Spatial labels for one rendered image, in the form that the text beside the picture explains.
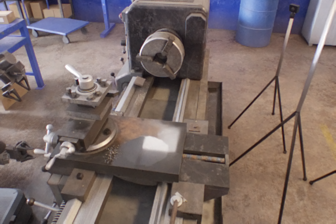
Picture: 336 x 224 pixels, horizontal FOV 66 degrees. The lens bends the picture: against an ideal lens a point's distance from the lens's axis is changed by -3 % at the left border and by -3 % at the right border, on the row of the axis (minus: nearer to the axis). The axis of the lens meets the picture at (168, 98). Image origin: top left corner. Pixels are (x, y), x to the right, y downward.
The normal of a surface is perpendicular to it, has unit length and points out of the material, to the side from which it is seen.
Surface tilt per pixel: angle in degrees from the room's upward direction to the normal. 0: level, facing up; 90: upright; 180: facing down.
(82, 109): 0
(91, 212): 0
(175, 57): 90
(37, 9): 90
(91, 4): 90
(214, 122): 0
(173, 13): 90
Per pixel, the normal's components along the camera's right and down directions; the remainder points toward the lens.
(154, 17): -0.16, 0.57
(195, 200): 0.00, -0.82
